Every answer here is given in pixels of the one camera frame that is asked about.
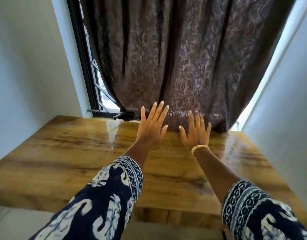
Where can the person's left hand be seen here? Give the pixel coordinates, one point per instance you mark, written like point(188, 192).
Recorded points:
point(149, 129)

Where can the person's right hand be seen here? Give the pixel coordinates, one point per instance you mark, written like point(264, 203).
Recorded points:
point(196, 136)

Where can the person's right forearm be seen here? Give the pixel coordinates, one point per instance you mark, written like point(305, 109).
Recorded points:
point(213, 172)

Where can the gold bangles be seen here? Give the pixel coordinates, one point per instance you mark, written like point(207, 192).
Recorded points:
point(199, 147)

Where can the brown leaf-patterned curtain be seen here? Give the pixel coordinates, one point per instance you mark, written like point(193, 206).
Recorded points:
point(193, 59)

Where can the navy patterned left sleeve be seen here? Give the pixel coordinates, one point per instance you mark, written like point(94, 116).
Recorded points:
point(98, 202)

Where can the navy patterned sleeve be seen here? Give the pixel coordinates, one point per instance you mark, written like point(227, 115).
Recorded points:
point(253, 212)
point(98, 202)

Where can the navy patterned right sleeve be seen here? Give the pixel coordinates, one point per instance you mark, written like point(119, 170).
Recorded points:
point(253, 212)

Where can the black window frame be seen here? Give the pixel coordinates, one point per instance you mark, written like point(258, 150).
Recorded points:
point(81, 59)

